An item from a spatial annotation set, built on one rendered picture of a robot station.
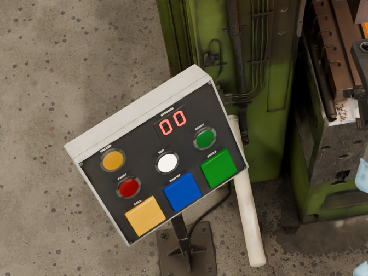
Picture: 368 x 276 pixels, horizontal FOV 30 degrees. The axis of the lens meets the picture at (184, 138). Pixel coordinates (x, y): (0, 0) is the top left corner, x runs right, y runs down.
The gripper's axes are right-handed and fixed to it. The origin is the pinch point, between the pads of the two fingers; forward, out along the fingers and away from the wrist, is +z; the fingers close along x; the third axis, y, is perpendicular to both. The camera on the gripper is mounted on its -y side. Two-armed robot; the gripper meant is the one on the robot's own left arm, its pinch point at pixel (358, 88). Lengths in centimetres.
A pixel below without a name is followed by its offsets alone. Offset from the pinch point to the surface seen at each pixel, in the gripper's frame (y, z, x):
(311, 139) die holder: 15, 72, 1
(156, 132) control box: 2.1, 8.1, -41.7
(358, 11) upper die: -15.1, -0.2, 2.2
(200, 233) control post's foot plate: 46, 115, -38
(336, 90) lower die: 0.3, 29.9, 1.8
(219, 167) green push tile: 12.9, 19.2, -29.4
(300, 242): 55, 111, -3
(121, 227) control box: 22, 14, -53
